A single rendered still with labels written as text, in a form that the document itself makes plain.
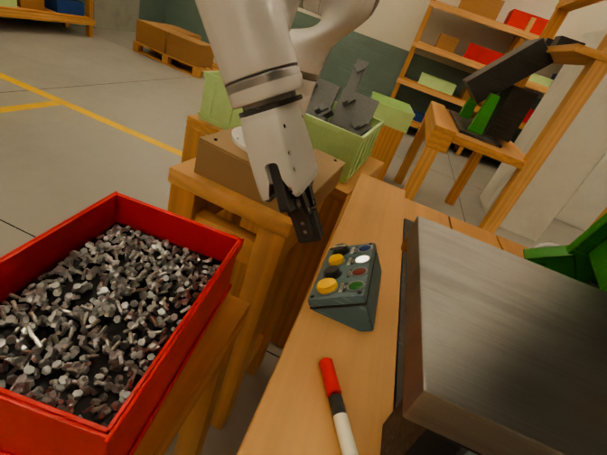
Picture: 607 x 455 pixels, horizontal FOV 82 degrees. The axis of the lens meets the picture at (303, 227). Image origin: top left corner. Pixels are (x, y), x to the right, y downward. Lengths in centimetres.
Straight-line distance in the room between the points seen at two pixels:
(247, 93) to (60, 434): 34
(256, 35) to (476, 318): 31
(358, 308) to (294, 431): 17
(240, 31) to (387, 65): 700
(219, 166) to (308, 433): 60
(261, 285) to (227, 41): 61
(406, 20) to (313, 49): 659
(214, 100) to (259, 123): 101
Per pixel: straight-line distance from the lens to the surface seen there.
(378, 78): 738
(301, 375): 42
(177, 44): 598
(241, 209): 80
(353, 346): 48
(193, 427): 85
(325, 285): 48
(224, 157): 81
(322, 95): 150
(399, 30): 736
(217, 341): 55
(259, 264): 85
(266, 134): 38
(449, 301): 20
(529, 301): 25
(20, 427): 41
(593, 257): 44
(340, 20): 79
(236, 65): 39
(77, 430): 35
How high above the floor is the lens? 123
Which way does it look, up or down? 30 degrees down
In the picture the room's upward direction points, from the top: 20 degrees clockwise
